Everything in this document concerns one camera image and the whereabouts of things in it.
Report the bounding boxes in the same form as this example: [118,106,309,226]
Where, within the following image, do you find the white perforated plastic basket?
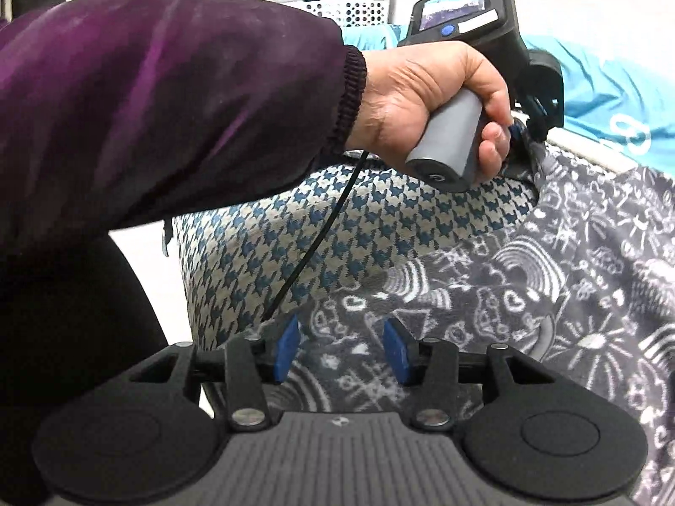
[269,0,400,27]

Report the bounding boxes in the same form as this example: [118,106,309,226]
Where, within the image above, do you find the black cable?
[261,148,371,322]

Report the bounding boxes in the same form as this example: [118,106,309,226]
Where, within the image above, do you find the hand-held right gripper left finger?
[129,313,301,430]

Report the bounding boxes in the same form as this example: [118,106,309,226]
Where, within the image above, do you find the person's black pants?
[0,221,206,506]

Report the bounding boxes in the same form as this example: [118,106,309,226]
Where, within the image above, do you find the person's left hand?
[345,42,513,185]

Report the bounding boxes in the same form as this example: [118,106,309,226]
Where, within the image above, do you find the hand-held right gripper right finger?
[382,318,554,429]

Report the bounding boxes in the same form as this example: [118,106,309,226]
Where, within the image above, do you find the grey doodle print fleece garment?
[264,140,675,506]

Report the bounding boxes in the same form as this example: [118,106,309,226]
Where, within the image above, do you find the person's left forearm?
[0,0,368,246]

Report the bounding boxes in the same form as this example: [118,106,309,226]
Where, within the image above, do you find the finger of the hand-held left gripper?
[501,116,552,172]

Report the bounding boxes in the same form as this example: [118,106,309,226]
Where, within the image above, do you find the blue airplane-print garment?
[340,24,675,172]

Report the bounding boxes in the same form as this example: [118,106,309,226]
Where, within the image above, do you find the beige dotted mat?
[514,108,641,175]

